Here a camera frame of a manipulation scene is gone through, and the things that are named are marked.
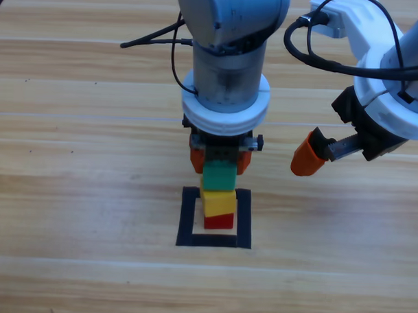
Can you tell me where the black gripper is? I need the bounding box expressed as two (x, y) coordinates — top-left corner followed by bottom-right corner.
(180, 116), (265, 176)
(290, 83), (413, 181)

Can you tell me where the green wooden cube block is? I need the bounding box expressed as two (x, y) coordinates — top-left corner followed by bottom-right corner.
(200, 163), (237, 192)

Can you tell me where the yellow wooden cube block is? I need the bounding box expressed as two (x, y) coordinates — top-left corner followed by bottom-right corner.
(198, 176), (238, 220)

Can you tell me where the red wooden cube block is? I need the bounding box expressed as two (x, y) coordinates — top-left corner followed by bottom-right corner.
(202, 211), (235, 231)

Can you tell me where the black tape square outline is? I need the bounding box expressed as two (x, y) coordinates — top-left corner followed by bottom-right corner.
(175, 185), (254, 251)

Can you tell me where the thick black cable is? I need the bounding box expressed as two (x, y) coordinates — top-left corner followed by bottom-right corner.
(282, 10), (418, 82)
(119, 17), (194, 51)

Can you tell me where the thin black cable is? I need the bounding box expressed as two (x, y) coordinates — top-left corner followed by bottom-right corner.
(169, 10), (202, 95)
(305, 0), (417, 102)

